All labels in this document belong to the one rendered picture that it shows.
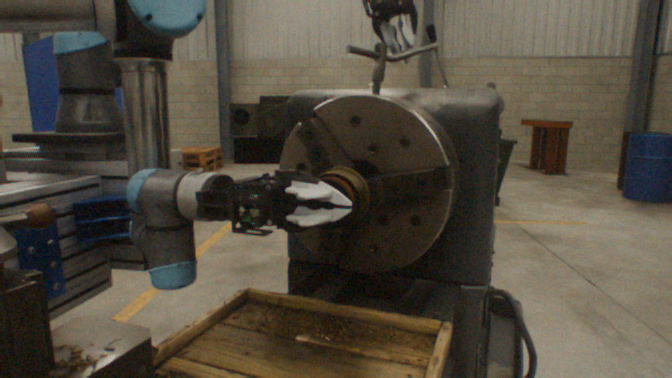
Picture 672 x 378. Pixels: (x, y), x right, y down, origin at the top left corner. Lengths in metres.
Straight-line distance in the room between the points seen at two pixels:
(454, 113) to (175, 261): 0.56
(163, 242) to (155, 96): 0.26
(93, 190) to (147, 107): 0.32
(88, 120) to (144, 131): 0.32
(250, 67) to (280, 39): 0.99
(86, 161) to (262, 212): 0.61
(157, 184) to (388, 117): 0.38
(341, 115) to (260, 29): 10.60
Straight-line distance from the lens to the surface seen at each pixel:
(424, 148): 0.72
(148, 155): 0.82
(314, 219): 0.59
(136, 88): 0.83
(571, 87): 11.82
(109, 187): 1.09
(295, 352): 0.64
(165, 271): 0.74
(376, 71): 0.77
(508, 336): 1.47
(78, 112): 1.13
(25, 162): 1.24
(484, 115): 0.86
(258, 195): 0.58
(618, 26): 12.42
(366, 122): 0.74
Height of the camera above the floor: 1.21
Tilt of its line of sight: 11 degrees down
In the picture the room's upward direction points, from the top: straight up
